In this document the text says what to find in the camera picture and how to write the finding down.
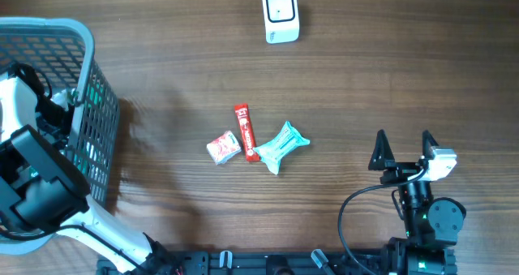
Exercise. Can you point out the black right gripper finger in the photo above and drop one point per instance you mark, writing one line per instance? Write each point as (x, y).
(429, 144)
(382, 157)

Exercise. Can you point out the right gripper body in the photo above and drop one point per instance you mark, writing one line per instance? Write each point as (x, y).
(400, 171)

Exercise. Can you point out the teal wet wipes pack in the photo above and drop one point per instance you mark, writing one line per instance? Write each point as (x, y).
(287, 140)

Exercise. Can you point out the red stick sachet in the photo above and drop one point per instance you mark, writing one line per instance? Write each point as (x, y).
(246, 129)

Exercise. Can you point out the red white snack packet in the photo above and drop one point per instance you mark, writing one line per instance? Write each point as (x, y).
(223, 148)

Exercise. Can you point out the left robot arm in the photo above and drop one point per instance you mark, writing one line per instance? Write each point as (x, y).
(43, 193)

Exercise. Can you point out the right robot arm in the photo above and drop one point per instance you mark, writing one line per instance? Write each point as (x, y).
(431, 224)

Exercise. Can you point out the white barcode scanner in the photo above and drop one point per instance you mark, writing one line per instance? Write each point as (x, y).
(281, 21)

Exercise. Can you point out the grey plastic mesh basket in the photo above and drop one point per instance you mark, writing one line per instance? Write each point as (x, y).
(63, 49)

